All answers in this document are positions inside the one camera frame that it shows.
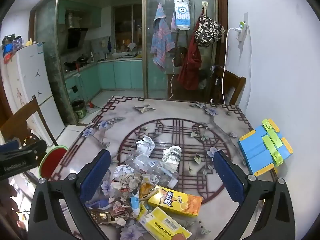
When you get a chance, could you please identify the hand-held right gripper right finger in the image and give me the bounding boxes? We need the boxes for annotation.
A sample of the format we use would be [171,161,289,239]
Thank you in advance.
[214,151,296,240]

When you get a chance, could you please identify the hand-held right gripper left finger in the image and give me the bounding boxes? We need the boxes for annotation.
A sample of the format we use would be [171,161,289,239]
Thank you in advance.
[27,149,112,240]

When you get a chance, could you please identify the printed paper ball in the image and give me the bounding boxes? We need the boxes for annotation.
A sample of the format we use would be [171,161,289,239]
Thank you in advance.
[110,164,142,193]

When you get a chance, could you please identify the crushed clear bottle blue print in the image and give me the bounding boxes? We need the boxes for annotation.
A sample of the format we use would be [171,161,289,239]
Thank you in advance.
[124,150,150,175]

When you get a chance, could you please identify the wooden chair carved back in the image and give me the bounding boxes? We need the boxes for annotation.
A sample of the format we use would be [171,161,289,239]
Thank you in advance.
[0,95,59,148]

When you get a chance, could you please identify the blue folding stool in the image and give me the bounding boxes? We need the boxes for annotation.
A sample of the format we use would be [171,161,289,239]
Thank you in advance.
[237,118,293,176]

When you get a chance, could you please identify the brown foil wrapper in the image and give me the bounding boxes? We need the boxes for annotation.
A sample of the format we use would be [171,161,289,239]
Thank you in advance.
[87,209,118,225]

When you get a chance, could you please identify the blue white small wrapper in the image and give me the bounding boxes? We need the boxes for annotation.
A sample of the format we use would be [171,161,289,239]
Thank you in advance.
[129,195,142,218]

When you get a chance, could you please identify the orange plastic wrapper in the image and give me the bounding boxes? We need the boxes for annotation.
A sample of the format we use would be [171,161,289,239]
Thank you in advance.
[139,182,160,201]

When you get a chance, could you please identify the crumpled white paper ball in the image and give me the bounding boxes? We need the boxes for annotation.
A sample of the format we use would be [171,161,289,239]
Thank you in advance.
[135,134,156,157]

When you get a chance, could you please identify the orange drink carton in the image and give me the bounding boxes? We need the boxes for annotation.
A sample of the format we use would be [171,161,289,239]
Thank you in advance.
[148,185,203,217]

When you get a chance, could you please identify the crushed paper cup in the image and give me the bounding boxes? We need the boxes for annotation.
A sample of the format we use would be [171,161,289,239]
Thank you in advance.
[162,146,182,172]

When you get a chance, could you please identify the clear bottle white label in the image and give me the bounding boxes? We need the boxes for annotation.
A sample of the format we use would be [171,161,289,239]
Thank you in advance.
[139,155,180,188]

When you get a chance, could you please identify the dark kitchen waste bin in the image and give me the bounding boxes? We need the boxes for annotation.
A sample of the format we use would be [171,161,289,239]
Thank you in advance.
[71,100,87,119]

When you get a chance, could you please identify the white refrigerator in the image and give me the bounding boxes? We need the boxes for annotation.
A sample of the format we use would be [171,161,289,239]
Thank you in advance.
[4,42,66,145]

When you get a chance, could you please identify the yellow medicine box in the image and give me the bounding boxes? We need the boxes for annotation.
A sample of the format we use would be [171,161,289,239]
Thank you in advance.
[137,206,192,240]

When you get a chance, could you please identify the wooden chair plain back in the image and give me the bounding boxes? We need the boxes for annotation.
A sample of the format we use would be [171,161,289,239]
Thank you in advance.
[212,66,247,105]

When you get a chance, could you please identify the green kitchen cabinets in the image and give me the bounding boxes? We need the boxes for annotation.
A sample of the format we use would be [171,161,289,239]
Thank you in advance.
[64,59,168,97]

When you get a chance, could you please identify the items atop refrigerator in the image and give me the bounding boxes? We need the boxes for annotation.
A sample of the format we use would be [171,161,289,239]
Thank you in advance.
[1,33,34,65]

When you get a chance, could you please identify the red hanging garment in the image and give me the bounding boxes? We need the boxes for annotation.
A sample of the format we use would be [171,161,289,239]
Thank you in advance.
[177,34,202,90]

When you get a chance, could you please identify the brown hanging bag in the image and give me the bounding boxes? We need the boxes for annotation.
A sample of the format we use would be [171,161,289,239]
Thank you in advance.
[173,32,188,67]

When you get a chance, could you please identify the black range hood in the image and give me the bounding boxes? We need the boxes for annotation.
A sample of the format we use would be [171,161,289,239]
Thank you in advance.
[65,27,88,50]

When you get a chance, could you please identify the plaid hanging cloth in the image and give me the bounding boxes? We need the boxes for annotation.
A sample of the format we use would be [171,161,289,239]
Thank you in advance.
[150,2,175,71]

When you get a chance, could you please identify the letter patterned hanging bag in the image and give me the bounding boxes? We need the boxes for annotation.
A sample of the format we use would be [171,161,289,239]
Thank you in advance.
[194,15,225,47]

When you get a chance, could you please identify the white blue plastic bag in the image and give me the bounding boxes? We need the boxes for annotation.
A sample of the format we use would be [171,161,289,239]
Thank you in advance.
[171,0,192,32]

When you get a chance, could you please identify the white charger cable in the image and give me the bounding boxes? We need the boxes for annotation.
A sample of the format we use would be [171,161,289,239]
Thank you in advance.
[221,27,241,105]

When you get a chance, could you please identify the white hanging cord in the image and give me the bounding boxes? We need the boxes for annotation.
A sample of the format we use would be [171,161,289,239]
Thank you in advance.
[169,57,176,100]

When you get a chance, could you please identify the white wall charger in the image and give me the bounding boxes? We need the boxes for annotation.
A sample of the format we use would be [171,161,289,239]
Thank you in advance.
[235,21,248,42]

